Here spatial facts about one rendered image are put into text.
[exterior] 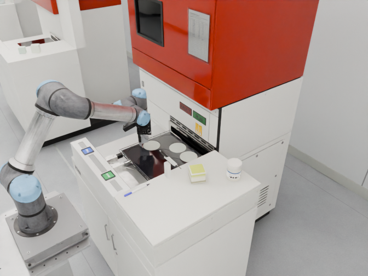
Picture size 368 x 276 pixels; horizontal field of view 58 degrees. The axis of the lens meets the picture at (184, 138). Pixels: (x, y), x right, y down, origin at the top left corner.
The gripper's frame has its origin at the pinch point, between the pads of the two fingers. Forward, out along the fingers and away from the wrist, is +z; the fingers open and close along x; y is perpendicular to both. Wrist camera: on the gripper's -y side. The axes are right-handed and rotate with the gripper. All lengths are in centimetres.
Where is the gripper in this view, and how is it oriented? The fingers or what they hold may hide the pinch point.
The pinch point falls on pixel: (139, 144)
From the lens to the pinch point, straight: 199.2
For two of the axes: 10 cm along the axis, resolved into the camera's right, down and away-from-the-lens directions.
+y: 9.9, -0.6, 0.9
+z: 0.0, 8.3, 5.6
